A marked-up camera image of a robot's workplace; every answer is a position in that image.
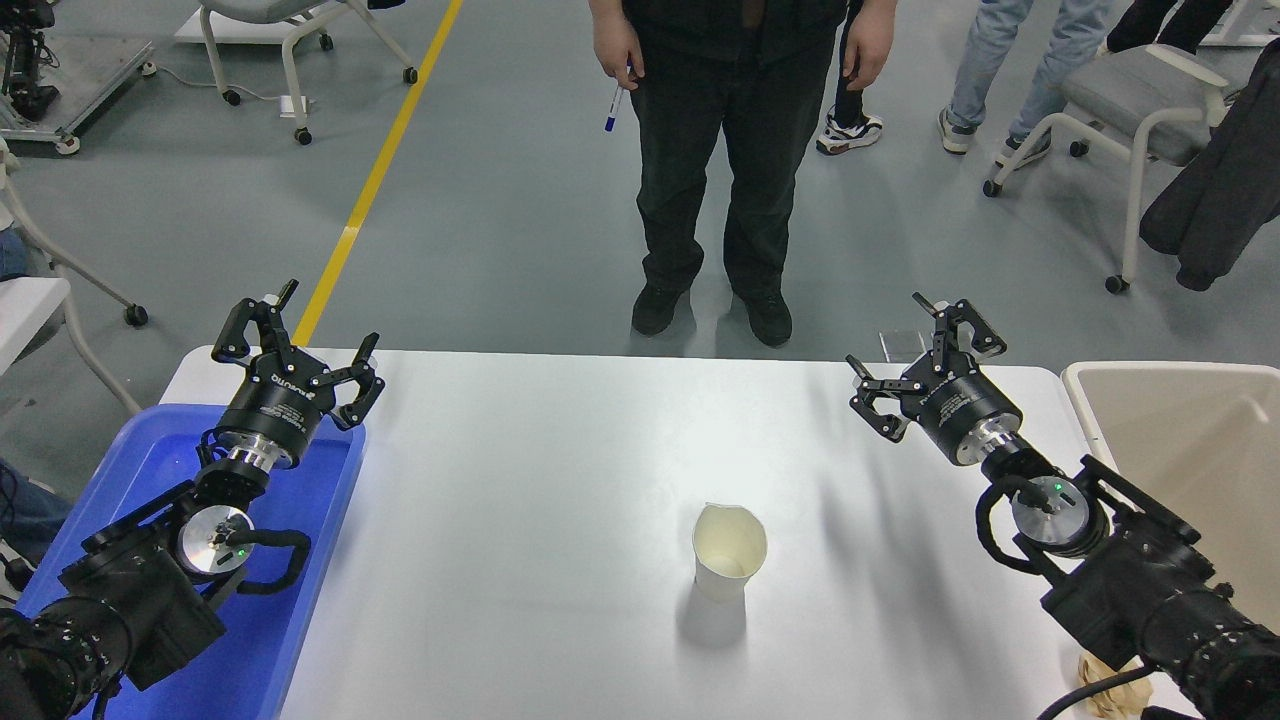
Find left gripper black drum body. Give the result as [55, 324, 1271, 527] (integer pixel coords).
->
[220, 348, 339, 453]

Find person's left hand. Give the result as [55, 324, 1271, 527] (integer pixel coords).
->
[843, 12, 898, 92]

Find white paper cup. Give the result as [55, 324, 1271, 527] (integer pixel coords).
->
[692, 503, 769, 603]

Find white wheeled chair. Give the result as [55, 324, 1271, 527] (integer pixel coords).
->
[197, 0, 419, 147]

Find person's right hand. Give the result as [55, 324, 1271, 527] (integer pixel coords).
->
[591, 10, 647, 92]

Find crumpled tan paper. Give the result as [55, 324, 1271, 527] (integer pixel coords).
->
[1077, 650, 1151, 720]

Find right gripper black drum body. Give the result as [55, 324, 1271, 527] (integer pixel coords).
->
[912, 362, 1024, 465]

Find white furniture frame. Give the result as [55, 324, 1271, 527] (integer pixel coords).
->
[1198, 0, 1280, 48]

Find person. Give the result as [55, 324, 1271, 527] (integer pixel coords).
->
[938, 0, 1116, 169]
[1098, 0, 1233, 57]
[588, 0, 899, 348]
[816, 0, 884, 156]

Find black jacket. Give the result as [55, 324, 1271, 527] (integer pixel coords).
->
[1139, 38, 1280, 293]

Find grey wheeled platform cart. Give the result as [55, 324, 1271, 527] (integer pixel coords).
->
[0, 38, 157, 157]

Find blue plastic tray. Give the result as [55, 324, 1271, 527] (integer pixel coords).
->
[15, 403, 368, 720]

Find white wheeled chair frame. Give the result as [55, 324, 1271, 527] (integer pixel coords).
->
[0, 140, 149, 328]

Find black device stand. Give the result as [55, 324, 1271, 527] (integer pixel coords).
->
[0, 0, 61, 123]

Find large beige bin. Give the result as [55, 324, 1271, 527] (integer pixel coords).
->
[1060, 361, 1280, 631]

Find grey seat white chair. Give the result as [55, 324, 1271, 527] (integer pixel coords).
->
[983, 42, 1246, 295]

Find white and blue pen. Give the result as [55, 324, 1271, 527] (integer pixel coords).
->
[604, 68, 633, 133]

